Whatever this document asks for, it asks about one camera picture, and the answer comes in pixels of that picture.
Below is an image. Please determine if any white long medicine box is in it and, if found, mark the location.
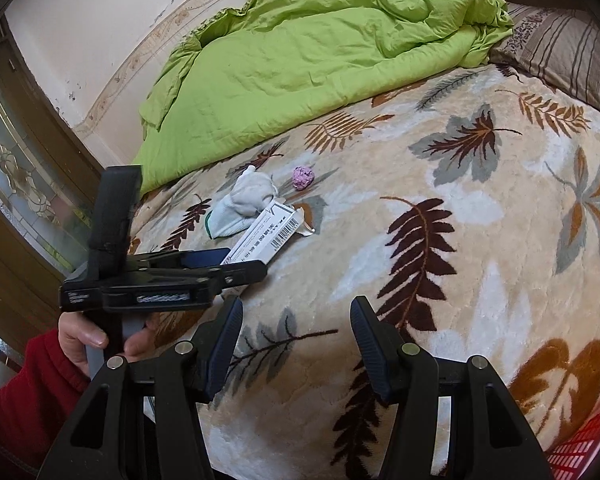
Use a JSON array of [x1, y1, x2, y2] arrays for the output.
[[222, 200, 315, 264]]

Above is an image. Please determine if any purple paper ball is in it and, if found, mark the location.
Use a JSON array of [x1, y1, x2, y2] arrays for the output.
[[291, 166, 315, 191]]

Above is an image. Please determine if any red sleeve forearm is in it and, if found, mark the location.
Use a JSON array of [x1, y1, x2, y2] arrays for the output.
[[0, 328, 90, 479]]

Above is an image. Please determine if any left hand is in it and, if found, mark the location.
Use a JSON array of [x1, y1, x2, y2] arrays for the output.
[[57, 311, 157, 377]]

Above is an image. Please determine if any red plastic mesh basket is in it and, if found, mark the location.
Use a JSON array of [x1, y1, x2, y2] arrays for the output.
[[547, 410, 600, 480]]

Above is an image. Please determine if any glass panel wooden door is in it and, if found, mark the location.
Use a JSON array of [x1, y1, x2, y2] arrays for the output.
[[0, 18, 102, 351]]

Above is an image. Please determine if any leaf pattern fleece blanket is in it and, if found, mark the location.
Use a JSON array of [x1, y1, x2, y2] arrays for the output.
[[131, 66, 600, 479]]

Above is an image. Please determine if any green quilt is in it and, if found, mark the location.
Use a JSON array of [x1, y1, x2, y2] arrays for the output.
[[134, 0, 513, 192]]

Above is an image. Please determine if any striped beige pillow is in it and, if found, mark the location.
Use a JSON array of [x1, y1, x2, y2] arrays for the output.
[[490, 3, 600, 111]]

